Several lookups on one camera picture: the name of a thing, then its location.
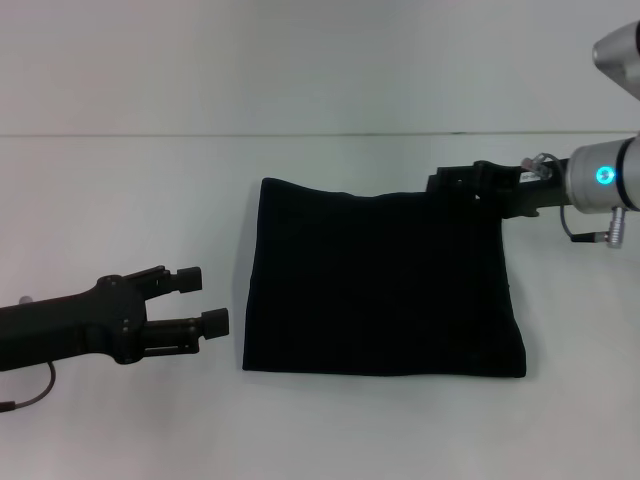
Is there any black shirt with FREE print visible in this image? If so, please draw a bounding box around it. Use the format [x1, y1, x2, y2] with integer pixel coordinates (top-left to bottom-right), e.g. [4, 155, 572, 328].
[241, 176, 529, 380]

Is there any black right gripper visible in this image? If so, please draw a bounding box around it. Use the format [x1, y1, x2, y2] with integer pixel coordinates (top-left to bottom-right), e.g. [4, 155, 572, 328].
[425, 157, 572, 220]

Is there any dark red left wrist cable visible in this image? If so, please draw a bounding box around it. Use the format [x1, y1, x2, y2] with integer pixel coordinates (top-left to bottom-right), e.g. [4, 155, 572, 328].
[0, 360, 56, 412]

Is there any dark right wrist cable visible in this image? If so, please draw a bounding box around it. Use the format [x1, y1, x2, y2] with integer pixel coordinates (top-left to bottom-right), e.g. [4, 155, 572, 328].
[559, 203, 609, 244]

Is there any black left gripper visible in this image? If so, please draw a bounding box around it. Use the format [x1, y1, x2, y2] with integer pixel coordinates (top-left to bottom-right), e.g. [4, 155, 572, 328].
[0, 264, 231, 374]

